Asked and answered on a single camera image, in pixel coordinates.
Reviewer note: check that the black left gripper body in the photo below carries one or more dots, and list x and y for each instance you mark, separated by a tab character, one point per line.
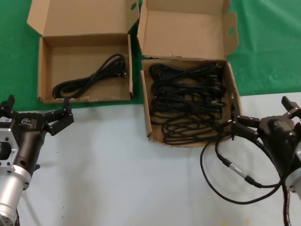
29	134

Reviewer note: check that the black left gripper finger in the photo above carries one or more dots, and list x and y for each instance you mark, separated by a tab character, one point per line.
7	108
62	120

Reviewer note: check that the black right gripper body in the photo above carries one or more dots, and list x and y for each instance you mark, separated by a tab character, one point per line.
282	141

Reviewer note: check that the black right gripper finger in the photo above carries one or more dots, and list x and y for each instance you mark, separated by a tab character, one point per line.
294	109
245	127

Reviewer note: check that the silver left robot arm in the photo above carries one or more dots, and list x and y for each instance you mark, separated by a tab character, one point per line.
9	188

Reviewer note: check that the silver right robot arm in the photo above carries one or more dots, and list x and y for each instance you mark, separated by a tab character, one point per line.
295	182

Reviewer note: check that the shallow open cardboard box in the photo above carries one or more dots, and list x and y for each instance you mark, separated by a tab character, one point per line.
70	61

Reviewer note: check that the torn open cardboard box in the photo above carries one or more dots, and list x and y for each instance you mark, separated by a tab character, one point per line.
183	35

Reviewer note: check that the green cloth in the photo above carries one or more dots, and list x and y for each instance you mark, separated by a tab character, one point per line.
14	47

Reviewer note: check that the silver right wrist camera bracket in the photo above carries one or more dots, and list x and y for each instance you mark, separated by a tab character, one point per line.
299	153

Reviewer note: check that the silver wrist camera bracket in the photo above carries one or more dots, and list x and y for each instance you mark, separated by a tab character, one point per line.
7	141
299	153

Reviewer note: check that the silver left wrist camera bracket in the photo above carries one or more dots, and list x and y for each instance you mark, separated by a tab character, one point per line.
7	141

